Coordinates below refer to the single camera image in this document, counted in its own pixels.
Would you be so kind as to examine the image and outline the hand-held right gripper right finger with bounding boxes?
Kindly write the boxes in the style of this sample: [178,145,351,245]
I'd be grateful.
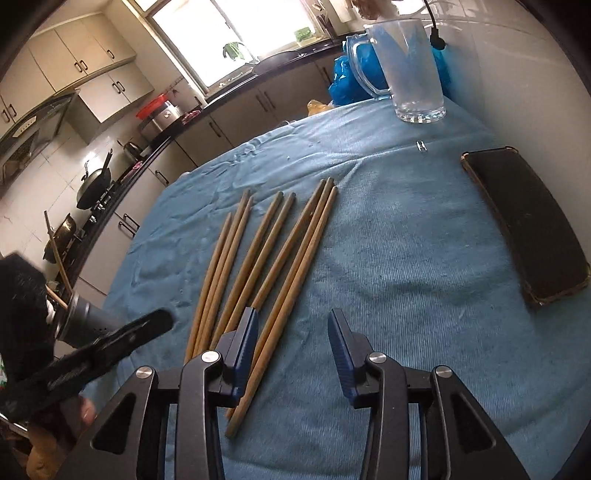
[327,309,532,480]

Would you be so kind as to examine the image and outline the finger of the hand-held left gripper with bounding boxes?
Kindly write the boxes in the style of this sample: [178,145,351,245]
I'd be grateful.
[69,308,175,377]

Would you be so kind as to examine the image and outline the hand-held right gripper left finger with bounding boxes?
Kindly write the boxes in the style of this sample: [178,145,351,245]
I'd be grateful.
[55,307,260,480]

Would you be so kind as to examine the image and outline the dark grey cylindrical holder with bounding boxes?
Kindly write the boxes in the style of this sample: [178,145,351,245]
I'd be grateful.
[55,293,112,348]

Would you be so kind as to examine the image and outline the group of wooden chopsticks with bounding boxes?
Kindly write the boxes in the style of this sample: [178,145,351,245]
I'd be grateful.
[183,176,339,438]

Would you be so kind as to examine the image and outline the tan wooden chopstick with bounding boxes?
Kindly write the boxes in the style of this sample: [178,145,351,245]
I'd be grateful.
[45,285,70,308]
[43,211,74,297]

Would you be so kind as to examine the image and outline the blue table cloth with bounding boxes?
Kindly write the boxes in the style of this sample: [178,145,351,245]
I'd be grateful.
[83,95,575,480]

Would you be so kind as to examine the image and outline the black kitchen countertop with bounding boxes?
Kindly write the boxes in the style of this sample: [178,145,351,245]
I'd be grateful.
[44,39,347,278]

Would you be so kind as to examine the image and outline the steel pot with red lid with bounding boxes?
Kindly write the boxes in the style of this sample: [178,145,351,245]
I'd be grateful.
[136,93,182,139]

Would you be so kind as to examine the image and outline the black smartphone in case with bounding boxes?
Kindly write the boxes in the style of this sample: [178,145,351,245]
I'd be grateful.
[460,146,591,309]

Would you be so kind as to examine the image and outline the range hood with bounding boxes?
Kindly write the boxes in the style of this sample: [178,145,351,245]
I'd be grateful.
[0,92,78,185]

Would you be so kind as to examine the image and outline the beige lower cabinets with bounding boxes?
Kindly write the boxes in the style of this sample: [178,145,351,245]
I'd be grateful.
[76,58,345,296]

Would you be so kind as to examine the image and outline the beige cabinets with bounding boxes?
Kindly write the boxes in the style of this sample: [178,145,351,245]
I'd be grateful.
[0,22,156,124]
[76,58,345,296]

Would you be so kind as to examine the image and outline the blue plastic bag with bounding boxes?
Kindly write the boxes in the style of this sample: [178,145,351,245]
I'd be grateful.
[328,44,452,108]

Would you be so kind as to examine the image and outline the beige upper cabinets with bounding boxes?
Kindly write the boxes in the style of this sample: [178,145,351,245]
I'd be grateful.
[0,22,156,124]

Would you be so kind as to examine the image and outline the clear glass mug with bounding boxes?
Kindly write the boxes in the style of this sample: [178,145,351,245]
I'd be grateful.
[344,18,448,124]

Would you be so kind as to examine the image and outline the kitchen window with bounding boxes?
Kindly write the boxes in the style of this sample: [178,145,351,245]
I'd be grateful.
[124,0,368,89]

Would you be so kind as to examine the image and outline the black wok with handle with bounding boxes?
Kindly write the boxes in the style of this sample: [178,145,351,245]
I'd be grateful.
[75,148,115,210]

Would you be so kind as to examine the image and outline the black cable with plug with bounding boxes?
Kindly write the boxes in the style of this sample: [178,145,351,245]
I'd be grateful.
[421,0,447,51]

